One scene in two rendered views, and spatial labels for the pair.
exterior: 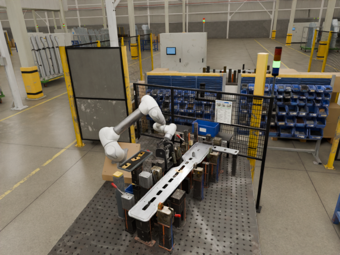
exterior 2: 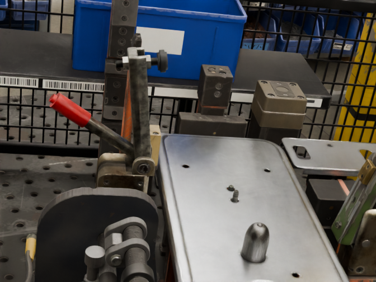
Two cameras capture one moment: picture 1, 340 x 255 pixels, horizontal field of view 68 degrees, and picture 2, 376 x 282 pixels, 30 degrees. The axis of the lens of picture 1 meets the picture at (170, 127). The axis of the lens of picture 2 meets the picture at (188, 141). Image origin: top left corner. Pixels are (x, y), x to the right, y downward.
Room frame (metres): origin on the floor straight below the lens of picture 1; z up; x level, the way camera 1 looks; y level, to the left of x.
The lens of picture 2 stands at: (1.89, 0.32, 1.54)
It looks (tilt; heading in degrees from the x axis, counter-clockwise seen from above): 28 degrees down; 319
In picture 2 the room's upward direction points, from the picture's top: 9 degrees clockwise
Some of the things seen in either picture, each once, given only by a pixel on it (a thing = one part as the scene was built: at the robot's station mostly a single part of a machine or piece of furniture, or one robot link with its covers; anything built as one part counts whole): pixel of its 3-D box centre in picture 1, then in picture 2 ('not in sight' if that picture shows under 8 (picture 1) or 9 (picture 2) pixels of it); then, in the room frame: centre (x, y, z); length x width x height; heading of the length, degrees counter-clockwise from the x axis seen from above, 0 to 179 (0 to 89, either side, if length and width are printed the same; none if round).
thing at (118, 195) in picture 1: (120, 196); not in sight; (1.81, 0.46, 0.92); 0.08 x 0.08 x 0.44; 60
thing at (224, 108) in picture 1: (223, 112); not in sight; (2.91, -0.67, 1.30); 0.23 x 0.02 x 0.31; 60
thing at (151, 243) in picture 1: (143, 226); not in sight; (1.53, 0.23, 0.84); 0.18 x 0.06 x 0.29; 60
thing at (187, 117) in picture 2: (207, 152); (200, 188); (2.71, -0.45, 0.85); 0.12 x 0.03 x 0.30; 60
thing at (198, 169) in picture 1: (198, 183); not in sight; (2.04, -0.26, 0.87); 0.12 x 0.09 x 0.35; 60
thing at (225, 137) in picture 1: (197, 132); (91, 62); (2.96, -0.35, 1.02); 0.90 x 0.22 x 0.03; 60
